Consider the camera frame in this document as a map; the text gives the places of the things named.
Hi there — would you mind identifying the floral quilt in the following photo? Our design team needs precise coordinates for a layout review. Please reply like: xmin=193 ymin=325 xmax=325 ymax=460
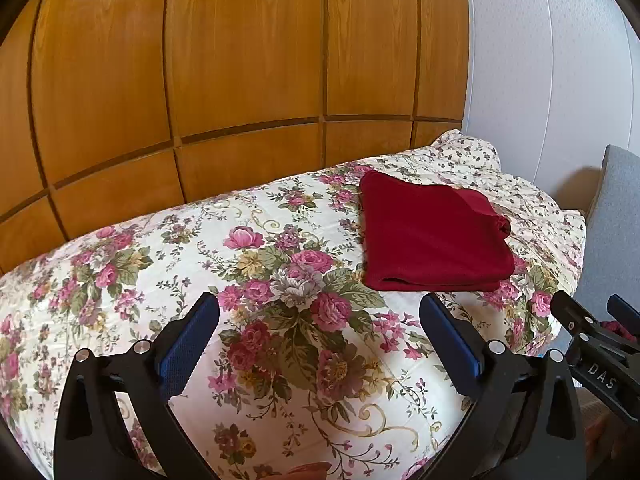
xmin=0 ymin=129 xmax=587 ymax=480

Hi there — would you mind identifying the wooden wardrobe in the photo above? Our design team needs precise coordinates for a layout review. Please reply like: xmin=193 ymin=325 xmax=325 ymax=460
xmin=0 ymin=0 xmax=471 ymax=276

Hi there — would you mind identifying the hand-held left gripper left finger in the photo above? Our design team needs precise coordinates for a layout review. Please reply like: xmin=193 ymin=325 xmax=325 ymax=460
xmin=54 ymin=291 xmax=221 ymax=480

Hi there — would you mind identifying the grey fabric cushion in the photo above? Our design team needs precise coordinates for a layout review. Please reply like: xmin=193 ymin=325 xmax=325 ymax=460
xmin=575 ymin=144 xmax=640 ymax=311

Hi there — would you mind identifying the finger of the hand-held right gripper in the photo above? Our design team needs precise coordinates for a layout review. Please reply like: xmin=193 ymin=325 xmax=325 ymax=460
xmin=550 ymin=290 xmax=608 ymax=343
xmin=607 ymin=294 xmax=640 ymax=348

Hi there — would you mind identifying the red embroidered garment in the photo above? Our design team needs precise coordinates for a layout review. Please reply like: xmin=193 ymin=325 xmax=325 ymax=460
xmin=359 ymin=170 xmax=517 ymax=293

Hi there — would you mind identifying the dark red cloth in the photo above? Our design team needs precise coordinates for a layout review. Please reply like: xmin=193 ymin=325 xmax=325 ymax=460
xmin=600 ymin=317 xmax=638 ymax=343

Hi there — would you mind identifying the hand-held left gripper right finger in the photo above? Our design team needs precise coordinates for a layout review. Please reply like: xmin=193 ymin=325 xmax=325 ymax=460
xmin=419 ymin=292 xmax=587 ymax=480

